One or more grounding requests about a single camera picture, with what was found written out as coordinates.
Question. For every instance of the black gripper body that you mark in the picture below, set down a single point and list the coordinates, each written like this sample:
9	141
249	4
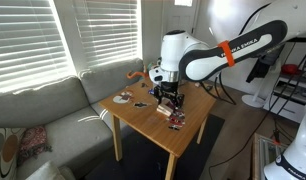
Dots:
169	90

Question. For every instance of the pale wooden block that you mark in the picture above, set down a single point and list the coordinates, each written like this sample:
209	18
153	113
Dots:
163	113
196	85
166	107

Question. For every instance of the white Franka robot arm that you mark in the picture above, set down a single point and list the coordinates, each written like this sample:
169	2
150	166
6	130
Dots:
206	60

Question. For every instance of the elf sticker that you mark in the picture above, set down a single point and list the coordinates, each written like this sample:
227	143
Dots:
179	115

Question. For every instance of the blue toy car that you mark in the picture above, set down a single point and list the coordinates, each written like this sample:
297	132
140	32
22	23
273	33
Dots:
152	91

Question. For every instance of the black cat sticker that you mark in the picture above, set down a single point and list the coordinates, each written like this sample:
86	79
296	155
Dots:
140	104

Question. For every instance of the small red candy packet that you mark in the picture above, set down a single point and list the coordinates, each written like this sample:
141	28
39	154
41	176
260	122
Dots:
176	124

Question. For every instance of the small dark sticker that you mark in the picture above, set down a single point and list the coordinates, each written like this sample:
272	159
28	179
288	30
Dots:
144	85

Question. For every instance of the light wooden table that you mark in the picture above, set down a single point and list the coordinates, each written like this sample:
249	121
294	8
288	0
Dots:
149	123

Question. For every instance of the black remote control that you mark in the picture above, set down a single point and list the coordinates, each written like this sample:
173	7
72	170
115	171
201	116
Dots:
209	88

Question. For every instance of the orange plush squid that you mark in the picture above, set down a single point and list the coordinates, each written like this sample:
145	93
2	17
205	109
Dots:
134	75

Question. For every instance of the dark blue rug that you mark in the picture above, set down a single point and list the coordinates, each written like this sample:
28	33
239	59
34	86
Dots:
143	166

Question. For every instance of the white door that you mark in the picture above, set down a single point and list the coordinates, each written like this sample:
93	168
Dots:
179	16

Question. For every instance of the black hanging cloth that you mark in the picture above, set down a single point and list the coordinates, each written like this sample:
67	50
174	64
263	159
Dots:
259	71

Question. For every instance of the white window blinds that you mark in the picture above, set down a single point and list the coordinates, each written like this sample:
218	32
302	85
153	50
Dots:
26	43
106	30

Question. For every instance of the grey fabric sofa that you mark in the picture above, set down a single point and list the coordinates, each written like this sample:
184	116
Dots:
53	103

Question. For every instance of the white shelf unit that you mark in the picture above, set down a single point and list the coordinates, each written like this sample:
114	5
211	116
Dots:
293	106

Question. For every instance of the red round object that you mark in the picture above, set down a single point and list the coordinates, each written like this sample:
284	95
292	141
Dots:
289	69

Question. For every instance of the red patterned cloth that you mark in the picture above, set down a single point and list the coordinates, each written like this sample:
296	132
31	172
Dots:
33	143

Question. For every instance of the cream leather sofa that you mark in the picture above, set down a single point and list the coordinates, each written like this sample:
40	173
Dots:
46	171

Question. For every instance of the circle patterned pillow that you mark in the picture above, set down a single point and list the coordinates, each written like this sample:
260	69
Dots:
6	153

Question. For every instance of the white pedestal stand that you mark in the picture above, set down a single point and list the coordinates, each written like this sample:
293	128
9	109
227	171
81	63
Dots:
253	101

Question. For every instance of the aluminium frame cart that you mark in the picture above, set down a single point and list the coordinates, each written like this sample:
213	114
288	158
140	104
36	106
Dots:
263	156

